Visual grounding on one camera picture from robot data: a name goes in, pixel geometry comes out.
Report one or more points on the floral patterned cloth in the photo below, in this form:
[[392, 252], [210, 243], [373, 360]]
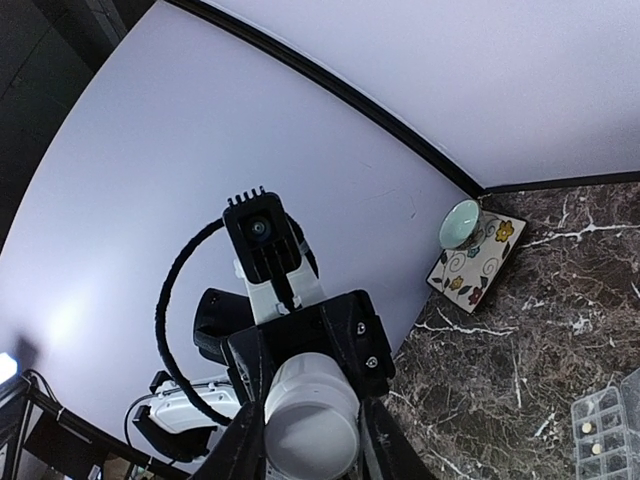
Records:
[[464, 277]]

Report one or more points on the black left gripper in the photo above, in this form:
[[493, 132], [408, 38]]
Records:
[[345, 328]]

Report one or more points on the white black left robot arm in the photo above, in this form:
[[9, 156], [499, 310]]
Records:
[[174, 426]]

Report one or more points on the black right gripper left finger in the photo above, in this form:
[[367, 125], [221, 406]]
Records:
[[239, 454]]

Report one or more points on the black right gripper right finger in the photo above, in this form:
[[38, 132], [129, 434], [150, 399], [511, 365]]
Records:
[[386, 452]]

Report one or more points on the black left corner post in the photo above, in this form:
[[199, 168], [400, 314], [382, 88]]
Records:
[[374, 111]]

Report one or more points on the clear plastic pill organizer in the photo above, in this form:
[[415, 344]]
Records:
[[613, 413]]

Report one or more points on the small white pill bottle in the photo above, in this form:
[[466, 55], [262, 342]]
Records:
[[311, 419]]

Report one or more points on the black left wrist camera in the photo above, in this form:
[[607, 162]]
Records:
[[261, 235]]

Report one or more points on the pale green ceramic bowl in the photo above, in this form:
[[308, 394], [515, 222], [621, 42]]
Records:
[[463, 227]]

